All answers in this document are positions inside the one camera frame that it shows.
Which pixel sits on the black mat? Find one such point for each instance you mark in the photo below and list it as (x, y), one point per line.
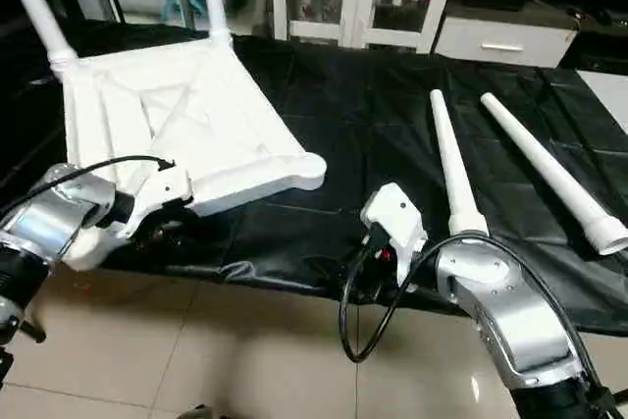
(363, 125)

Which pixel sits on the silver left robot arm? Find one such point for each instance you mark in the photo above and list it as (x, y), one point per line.
(49, 223)

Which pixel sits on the white drawer unit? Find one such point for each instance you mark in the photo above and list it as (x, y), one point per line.
(500, 44)

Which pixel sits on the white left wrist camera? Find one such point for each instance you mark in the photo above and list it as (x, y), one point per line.
(157, 193)

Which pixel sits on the light blue stand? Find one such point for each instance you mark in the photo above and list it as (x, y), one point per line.
(184, 5)

